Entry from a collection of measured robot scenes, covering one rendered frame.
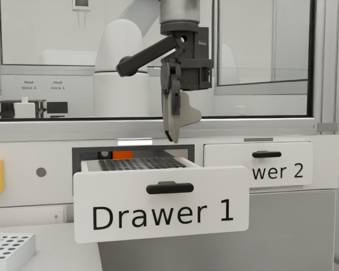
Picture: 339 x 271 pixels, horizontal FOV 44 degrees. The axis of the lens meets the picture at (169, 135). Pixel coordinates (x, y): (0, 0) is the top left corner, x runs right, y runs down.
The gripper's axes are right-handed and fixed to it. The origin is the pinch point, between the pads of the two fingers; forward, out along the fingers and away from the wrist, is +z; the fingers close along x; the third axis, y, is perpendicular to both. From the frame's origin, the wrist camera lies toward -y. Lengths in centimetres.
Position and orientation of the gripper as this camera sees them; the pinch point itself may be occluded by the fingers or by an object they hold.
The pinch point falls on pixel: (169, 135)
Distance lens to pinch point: 78.2
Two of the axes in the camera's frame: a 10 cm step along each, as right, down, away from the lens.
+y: 9.8, -0.3, 2.1
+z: 0.1, 10.0, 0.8
